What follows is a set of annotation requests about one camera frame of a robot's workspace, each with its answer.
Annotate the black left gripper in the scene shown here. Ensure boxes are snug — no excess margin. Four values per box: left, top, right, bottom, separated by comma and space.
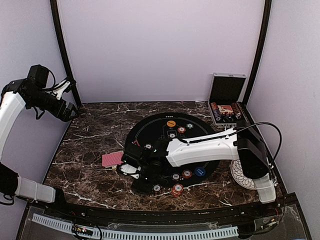
28, 88, 80, 122

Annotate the black poker chip stack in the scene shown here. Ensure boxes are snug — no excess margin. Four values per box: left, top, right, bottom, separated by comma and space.
152, 184, 162, 193

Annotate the red poker chip stack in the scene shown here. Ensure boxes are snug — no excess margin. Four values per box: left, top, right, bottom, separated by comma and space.
171, 183, 184, 197

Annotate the black 100 poker chip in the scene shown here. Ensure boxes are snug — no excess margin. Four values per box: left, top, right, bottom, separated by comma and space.
171, 173, 180, 181

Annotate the black chip seat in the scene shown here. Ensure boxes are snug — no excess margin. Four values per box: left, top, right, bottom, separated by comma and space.
144, 143, 153, 150

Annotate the red-backed playing card deck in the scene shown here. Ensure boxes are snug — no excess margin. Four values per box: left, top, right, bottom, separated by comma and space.
102, 151, 124, 168

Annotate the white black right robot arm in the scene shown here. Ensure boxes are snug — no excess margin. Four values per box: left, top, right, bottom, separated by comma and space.
125, 121, 276, 217

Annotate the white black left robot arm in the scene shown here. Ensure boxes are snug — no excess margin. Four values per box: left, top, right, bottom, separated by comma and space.
0, 77, 78, 218

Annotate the blue round blind button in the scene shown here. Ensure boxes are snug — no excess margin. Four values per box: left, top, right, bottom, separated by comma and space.
194, 166, 206, 177

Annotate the round black poker mat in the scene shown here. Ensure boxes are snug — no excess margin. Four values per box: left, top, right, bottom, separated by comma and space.
117, 112, 220, 192

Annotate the orange round blind button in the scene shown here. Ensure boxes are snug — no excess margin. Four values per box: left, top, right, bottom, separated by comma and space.
166, 120, 176, 128

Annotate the floral patterned ceramic plate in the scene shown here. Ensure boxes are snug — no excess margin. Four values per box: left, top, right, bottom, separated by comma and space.
230, 159, 256, 191

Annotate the aluminium poker chip case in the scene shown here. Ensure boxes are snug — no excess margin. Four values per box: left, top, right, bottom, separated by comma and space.
207, 73, 246, 129

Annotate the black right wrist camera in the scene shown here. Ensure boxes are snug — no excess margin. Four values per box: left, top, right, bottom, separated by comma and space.
116, 143, 148, 180

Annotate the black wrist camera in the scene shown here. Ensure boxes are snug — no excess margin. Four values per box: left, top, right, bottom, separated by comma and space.
27, 64, 49, 89
116, 143, 148, 180

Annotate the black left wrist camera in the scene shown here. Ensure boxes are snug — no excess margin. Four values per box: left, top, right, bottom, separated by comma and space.
27, 64, 49, 89

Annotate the white slotted cable duct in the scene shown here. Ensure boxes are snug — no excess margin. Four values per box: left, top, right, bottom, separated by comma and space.
31, 213, 239, 240

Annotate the black front rail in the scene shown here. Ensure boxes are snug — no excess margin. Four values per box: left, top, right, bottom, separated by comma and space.
26, 193, 309, 234

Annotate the black left frame post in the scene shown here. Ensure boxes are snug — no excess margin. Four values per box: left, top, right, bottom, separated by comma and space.
49, 0, 83, 107

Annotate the black frame post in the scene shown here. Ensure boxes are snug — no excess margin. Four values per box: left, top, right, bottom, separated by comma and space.
49, 0, 83, 107
242, 0, 272, 106

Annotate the black right frame post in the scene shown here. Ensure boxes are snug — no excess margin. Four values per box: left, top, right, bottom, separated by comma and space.
242, 0, 272, 106

